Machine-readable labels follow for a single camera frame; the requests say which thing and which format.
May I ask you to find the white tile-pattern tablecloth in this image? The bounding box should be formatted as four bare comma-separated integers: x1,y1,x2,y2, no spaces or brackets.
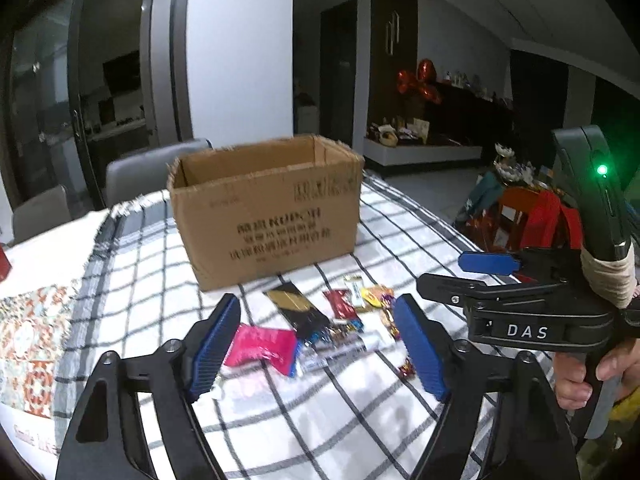
0,207,126,480

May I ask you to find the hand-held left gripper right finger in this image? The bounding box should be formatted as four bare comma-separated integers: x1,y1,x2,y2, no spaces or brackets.
392,294,581,480

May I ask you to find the clear white snack packet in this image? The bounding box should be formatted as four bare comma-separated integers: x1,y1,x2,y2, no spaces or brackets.
295,335,396,376

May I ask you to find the white low bench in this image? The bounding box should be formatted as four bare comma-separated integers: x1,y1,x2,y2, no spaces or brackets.
363,137,483,167

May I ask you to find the dark sideboard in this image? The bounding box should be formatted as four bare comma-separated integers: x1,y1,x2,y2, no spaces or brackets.
420,80,513,148

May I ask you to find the glass sliding door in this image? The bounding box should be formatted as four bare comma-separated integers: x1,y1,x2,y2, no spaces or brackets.
10,0,108,216

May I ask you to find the tall dark cabinet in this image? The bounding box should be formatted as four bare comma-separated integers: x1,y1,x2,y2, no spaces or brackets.
370,0,418,126

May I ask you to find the black gold snack packet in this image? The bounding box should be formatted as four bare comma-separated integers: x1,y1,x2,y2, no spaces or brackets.
264,282,331,341

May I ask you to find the red foil balloon bunch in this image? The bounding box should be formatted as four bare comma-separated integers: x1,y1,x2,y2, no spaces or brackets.
397,59,443,106

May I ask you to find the white gold ornament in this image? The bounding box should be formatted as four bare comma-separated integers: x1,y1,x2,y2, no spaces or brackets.
492,142,536,186

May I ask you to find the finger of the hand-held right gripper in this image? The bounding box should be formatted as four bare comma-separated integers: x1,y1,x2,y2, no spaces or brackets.
416,272,506,311
457,247,583,286

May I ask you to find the red backpack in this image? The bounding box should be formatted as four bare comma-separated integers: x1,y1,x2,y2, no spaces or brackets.
495,187,583,253

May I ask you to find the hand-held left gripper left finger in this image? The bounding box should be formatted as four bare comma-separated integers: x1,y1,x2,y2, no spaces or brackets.
55,292,243,480

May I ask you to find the yellow cloth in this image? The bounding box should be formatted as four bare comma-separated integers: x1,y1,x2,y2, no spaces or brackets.
607,395,640,428

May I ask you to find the large grey chair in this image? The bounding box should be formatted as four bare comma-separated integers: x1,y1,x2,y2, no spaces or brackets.
105,138,213,208

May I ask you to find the teal cloth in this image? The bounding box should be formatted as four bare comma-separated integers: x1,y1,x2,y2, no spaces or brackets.
452,172,503,226

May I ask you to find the person's right hand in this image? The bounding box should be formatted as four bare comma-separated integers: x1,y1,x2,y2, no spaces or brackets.
554,337,640,412

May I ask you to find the brown cardboard box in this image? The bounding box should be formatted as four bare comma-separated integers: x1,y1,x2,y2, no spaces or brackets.
166,134,366,292

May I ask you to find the pink snack packet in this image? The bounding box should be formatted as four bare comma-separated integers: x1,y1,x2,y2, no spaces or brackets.
222,324,298,378

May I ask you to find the red snack packet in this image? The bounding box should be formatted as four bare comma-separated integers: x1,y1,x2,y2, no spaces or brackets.
322,287,360,322

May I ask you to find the small grey chair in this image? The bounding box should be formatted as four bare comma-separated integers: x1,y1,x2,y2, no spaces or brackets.
11,185,73,246

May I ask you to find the black white checkered tablecloth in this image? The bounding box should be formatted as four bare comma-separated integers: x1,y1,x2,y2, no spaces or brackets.
55,170,556,480

